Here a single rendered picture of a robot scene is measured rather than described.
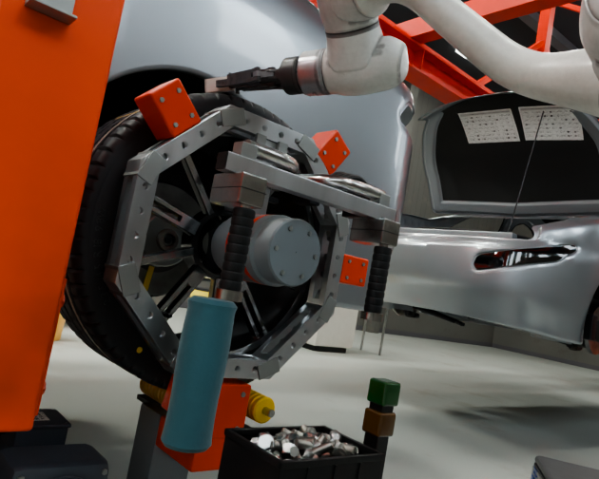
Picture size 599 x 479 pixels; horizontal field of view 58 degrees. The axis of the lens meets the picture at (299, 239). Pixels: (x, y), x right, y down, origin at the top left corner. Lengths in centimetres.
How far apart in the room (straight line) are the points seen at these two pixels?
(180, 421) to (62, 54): 60
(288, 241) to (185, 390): 32
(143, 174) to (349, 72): 42
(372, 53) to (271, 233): 38
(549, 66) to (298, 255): 51
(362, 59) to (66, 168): 55
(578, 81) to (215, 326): 66
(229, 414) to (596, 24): 92
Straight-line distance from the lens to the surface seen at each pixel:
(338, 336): 732
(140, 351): 113
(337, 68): 107
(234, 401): 116
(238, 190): 85
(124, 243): 100
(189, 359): 96
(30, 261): 84
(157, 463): 131
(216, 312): 95
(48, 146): 85
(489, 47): 90
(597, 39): 60
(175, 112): 105
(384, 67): 105
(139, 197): 101
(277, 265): 99
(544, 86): 86
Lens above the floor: 79
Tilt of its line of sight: 5 degrees up
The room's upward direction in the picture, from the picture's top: 10 degrees clockwise
